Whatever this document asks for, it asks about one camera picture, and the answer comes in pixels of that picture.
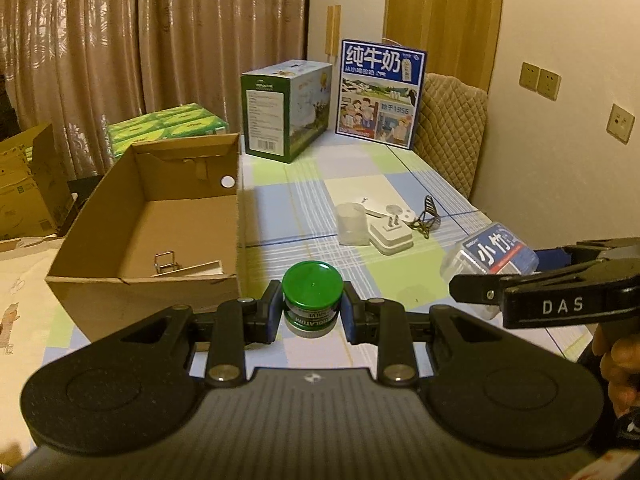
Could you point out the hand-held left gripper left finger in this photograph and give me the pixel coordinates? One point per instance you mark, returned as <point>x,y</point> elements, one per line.
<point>272,312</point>

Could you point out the green milk carton case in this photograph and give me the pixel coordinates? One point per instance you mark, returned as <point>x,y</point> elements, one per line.
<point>270,110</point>

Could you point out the chair with quilted beige cover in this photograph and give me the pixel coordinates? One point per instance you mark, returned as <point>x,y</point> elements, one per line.
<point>450,130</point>

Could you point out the green tissue multipack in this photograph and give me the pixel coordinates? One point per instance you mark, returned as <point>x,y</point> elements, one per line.
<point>160,127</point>

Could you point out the brown patterned curtain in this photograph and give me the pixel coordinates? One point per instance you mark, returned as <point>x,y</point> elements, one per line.
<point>125,35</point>

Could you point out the translucent plastic cup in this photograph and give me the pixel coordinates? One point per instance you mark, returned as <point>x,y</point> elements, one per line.
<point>350,225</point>

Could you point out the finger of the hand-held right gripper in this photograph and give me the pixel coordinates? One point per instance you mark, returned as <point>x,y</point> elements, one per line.
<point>600,250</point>
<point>470,287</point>

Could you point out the wooden strip on wall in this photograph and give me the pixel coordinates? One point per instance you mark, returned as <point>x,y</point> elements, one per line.
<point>333,30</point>

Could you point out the blue milk carton case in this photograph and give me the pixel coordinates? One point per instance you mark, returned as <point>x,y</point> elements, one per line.
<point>375,95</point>

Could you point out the green lidded ointment jar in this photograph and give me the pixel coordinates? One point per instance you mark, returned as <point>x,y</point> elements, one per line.
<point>312,285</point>

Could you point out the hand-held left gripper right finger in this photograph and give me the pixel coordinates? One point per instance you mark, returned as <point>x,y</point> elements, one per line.
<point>350,316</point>

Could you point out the white oblong plastic device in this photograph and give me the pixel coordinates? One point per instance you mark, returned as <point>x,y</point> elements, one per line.
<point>385,207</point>

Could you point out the cream printed sheet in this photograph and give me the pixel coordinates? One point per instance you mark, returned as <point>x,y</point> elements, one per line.
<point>25,285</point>

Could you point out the person's right hand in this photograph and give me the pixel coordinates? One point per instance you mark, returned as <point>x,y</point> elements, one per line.
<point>620,375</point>

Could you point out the brown printed shipping carton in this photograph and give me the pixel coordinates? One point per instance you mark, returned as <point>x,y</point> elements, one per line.
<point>25,185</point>

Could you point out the brown cardboard box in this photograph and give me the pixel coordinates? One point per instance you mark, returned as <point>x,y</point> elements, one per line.
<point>150,220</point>

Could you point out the beige wall socket with round port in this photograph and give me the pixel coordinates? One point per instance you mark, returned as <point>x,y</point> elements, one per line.
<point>620,123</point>

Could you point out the clear plastic box blue label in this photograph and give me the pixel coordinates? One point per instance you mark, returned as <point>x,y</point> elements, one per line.
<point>490,250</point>

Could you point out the wooden board with metal clips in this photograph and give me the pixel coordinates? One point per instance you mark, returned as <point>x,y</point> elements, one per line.
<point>200,269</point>

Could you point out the white plug adapter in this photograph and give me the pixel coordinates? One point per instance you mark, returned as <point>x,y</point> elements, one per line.
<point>387,237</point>

